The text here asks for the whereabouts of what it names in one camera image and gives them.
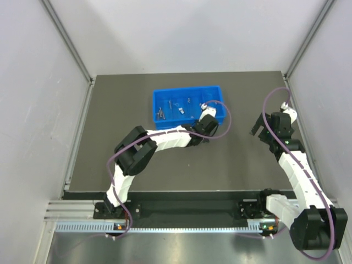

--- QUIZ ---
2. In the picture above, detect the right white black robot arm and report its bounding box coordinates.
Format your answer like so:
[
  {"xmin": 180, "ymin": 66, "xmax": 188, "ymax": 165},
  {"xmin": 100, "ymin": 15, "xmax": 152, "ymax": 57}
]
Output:
[{"xmin": 250, "ymin": 103, "xmax": 348, "ymax": 251}]

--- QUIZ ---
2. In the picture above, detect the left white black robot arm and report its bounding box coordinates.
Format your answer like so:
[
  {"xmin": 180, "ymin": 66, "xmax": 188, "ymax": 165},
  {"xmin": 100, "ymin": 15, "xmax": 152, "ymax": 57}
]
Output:
[{"xmin": 104, "ymin": 104, "xmax": 218, "ymax": 214}]

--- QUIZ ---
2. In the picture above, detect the blue plastic divided bin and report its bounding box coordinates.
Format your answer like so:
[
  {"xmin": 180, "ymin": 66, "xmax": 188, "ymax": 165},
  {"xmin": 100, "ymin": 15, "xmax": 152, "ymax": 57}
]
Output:
[{"xmin": 152, "ymin": 85, "xmax": 227, "ymax": 130}]

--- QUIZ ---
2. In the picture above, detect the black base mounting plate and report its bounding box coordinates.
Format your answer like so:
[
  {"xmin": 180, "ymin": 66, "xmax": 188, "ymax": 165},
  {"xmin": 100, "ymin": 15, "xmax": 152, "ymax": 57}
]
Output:
[{"xmin": 93, "ymin": 189, "xmax": 273, "ymax": 221}]

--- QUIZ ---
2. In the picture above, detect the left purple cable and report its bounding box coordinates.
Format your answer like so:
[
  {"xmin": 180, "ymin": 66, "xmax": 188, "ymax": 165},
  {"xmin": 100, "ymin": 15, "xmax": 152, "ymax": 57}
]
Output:
[{"xmin": 53, "ymin": 100, "xmax": 232, "ymax": 258}]

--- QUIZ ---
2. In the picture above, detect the grey slotted cable duct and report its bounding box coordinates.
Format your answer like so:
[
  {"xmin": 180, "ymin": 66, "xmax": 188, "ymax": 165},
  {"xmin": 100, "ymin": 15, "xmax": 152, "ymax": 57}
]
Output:
[{"xmin": 55, "ymin": 220, "xmax": 275, "ymax": 233}]

